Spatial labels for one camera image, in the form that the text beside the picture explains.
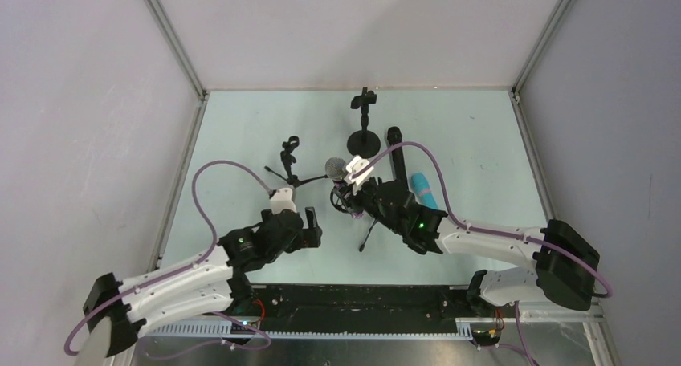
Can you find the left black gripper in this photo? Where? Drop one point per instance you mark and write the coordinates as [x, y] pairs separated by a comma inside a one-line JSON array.
[[297, 225]]

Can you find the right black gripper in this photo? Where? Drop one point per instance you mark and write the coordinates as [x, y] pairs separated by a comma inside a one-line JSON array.
[[364, 197]]

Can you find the black shock mount tripod stand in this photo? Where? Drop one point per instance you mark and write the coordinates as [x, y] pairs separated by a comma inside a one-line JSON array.
[[343, 201]]

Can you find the purple glitter microphone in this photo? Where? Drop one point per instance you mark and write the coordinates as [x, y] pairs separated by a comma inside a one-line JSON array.
[[334, 168]]

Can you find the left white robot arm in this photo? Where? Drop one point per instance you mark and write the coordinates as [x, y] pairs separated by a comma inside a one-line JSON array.
[[216, 282]]

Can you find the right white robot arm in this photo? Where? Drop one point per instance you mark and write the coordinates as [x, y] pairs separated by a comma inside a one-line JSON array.
[[552, 263]]

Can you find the black round base stand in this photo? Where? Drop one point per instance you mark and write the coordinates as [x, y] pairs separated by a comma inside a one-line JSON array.
[[364, 142]]

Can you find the black tripod clip stand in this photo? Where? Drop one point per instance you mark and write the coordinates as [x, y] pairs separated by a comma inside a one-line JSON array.
[[287, 160]]

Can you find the teal blue microphone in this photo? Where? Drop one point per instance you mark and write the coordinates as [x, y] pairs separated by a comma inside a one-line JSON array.
[[421, 187]]

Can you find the black orange-tipped microphone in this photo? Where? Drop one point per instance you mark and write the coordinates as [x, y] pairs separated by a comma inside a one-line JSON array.
[[397, 159]]

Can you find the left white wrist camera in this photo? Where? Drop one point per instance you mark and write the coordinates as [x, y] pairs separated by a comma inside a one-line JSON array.
[[283, 200]]

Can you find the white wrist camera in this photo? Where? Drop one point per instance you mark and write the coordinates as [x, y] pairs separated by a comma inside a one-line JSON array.
[[283, 200], [357, 171]]

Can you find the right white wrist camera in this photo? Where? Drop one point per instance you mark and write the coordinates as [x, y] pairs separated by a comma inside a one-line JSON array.
[[357, 171]]

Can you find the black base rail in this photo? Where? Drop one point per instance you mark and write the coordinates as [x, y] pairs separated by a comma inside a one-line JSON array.
[[363, 310]]

